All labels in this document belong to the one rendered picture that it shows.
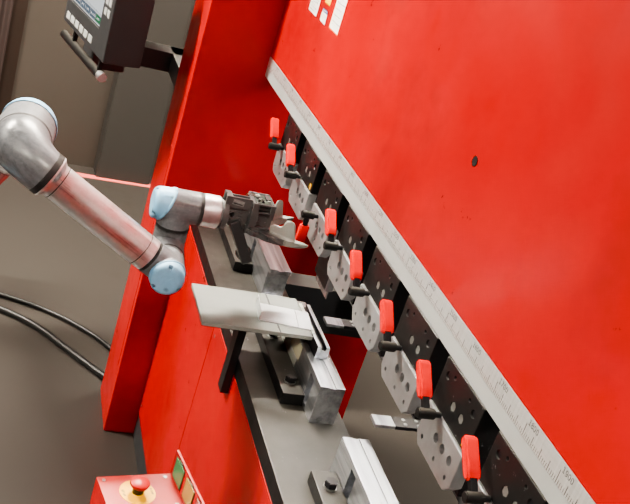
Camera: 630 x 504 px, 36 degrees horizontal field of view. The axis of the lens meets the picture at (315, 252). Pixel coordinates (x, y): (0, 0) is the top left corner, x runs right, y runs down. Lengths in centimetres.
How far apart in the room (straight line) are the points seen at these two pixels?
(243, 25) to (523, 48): 146
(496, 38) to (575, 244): 45
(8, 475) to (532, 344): 214
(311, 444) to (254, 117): 123
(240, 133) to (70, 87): 258
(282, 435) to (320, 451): 9
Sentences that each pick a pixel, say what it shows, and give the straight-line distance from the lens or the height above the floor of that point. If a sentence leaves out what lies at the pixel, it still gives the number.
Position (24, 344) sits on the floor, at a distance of 383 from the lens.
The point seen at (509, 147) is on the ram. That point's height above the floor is 168.
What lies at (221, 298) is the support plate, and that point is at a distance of 226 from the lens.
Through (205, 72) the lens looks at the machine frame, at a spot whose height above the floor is 131.
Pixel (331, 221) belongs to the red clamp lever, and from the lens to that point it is 206.
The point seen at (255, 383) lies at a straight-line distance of 222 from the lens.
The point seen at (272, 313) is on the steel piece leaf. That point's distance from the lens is 225.
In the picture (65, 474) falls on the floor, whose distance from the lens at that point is 324.
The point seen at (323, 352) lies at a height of 99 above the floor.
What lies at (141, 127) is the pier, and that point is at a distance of 543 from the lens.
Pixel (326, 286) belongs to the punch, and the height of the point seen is 111.
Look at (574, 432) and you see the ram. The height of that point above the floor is 144.
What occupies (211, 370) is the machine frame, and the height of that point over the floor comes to 72.
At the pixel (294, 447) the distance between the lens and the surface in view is 205.
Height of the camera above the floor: 201
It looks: 22 degrees down
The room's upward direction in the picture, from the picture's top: 18 degrees clockwise
